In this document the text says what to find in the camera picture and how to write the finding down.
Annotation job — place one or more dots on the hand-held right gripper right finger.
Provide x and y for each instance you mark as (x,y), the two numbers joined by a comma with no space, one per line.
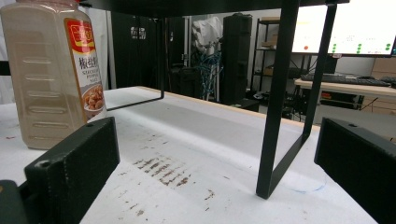
(358,165)

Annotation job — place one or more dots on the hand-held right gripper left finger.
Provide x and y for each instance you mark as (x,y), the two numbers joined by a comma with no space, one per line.
(74,165)

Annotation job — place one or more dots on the clear seasoning bottle red label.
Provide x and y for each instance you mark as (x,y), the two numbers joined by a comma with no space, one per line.
(46,77)

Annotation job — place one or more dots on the light wooden desk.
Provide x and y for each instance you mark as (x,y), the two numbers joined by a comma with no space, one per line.
(355,93)

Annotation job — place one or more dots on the black keyboard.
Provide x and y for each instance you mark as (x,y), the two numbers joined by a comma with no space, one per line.
(342,80)

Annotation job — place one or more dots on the black metal shelf rack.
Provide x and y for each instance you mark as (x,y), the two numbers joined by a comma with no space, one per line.
(277,102)

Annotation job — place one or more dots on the large lit monitor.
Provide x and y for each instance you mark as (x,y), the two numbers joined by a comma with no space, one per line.
(358,28)

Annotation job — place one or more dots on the black metal shelving unit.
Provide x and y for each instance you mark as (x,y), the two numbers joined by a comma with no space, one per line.
(264,53)

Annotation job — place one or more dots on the tall black case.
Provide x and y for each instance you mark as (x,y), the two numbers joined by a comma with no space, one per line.
(235,56)

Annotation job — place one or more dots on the white cloth bundle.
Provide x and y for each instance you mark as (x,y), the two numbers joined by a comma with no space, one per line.
(206,32)

